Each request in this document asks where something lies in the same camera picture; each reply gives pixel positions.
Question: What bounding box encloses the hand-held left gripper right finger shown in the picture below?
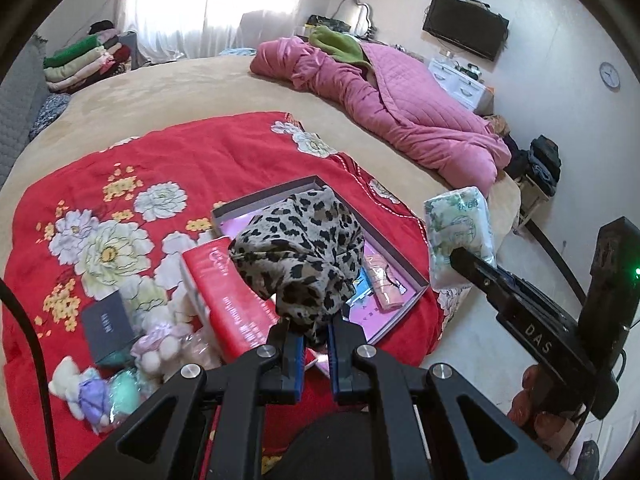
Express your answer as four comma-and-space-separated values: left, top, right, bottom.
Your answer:
327, 312, 576, 480

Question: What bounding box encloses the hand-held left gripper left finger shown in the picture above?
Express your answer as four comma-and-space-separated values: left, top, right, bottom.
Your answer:
65, 320, 307, 480

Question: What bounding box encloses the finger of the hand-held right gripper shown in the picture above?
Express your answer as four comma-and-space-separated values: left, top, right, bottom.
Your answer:
492, 266, 538, 301
449, 246, 506, 306

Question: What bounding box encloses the green floral tissue pack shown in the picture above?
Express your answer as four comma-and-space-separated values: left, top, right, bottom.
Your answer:
422, 186, 497, 292

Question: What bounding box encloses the dark grey cardboard box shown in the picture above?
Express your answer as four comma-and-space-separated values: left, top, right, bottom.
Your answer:
210, 175, 431, 346

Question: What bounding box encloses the pink soft pack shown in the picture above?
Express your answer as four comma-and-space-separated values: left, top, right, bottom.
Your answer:
360, 255, 408, 311

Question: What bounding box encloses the leopard print scarf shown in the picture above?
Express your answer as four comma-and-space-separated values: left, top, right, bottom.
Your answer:
227, 185, 368, 348

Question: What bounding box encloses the person's right hand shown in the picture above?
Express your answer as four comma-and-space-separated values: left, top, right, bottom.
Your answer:
507, 364, 583, 453

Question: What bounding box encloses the red tissue pack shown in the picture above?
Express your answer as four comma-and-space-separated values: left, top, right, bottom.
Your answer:
181, 240, 321, 376

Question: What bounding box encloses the pile of dark bags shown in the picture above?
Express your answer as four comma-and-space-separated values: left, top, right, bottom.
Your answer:
505, 132, 561, 196

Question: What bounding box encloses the pale pink plush toy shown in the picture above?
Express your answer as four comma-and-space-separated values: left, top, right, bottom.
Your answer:
131, 322, 193, 378

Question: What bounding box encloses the pink quilt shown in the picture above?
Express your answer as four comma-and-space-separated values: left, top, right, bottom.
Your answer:
250, 37, 513, 196

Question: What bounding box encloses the white drawer cabinet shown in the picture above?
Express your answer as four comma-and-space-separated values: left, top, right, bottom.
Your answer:
427, 57, 496, 113

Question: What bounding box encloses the small dark box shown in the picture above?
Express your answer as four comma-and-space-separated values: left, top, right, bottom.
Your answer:
81, 290, 138, 366

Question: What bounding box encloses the white teddy bear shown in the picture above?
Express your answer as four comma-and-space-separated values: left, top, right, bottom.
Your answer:
48, 356, 88, 418

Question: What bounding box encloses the red floral blanket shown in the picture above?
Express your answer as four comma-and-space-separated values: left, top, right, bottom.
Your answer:
2, 112, 446, 480

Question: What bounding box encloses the green cloth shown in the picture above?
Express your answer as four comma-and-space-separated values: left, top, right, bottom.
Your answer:
307, 25, 373, 68

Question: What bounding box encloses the silver framed mirror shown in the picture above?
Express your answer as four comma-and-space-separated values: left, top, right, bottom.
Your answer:
332, 0, 376, 36

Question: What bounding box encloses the black yellow box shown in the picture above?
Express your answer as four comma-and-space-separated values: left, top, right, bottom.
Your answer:
305, 14, 351, 31

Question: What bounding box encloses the beige bed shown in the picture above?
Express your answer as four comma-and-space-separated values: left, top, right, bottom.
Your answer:
0, 55, 521, 401

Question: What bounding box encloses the blue patterned cloth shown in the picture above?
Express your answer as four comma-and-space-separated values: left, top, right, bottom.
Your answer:
27, 92, 71, 141

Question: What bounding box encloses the stack of folded clothes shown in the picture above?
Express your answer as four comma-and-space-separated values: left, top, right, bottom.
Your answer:
42, 20, 133, 95

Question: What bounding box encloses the white curtain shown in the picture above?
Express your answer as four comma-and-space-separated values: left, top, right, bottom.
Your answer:
117, 0, 306, 63

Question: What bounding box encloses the grey quilted cover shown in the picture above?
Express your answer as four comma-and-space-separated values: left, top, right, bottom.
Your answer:
0, 35, 48, 191

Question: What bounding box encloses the round wall clock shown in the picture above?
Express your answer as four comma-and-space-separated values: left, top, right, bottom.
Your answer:
599, 61, 622, 92

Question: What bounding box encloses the black wall television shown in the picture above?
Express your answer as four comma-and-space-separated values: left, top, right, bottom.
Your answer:
422, 0, 510, 63

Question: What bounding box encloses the black cable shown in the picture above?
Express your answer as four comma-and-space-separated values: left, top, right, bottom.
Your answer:
0, 277, 61, 480

